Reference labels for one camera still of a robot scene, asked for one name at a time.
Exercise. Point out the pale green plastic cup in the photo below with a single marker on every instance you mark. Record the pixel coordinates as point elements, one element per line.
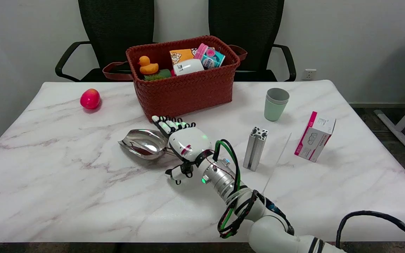
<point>274,110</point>

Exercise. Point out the black mesh office chair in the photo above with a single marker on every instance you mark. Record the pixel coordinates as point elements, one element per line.
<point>116,28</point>
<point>248,24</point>

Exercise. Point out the orange snack packet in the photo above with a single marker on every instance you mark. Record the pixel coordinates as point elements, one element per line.
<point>182,54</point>

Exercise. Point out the red apple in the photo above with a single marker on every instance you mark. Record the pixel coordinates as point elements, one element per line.
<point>90,99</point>

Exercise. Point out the white wall socket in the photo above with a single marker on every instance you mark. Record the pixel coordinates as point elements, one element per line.
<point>309,74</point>

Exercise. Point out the red woven basket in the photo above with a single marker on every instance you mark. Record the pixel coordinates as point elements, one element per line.
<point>185,91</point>

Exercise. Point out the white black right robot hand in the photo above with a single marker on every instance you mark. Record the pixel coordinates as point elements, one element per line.
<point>188,140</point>

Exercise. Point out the grey plastic cup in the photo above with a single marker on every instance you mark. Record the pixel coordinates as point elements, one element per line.
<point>278,95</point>

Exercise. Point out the shiny steel scoop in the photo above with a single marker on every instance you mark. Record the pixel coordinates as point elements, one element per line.
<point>142,144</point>

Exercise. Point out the yellow rubber duck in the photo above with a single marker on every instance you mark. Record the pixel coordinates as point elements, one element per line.
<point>148,66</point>

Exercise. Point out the pink white carton box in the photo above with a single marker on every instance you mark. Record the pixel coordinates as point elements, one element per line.
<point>315,138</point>

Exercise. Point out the silver aluminium extrusion block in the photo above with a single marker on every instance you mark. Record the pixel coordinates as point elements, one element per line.
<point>255,151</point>

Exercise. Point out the teal container pink lid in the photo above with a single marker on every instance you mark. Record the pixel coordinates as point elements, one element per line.
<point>211,58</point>

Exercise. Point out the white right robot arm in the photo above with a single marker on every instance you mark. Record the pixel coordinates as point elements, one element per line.
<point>220,179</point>

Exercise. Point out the green bristly toy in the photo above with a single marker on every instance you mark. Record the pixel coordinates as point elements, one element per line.
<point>158,75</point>

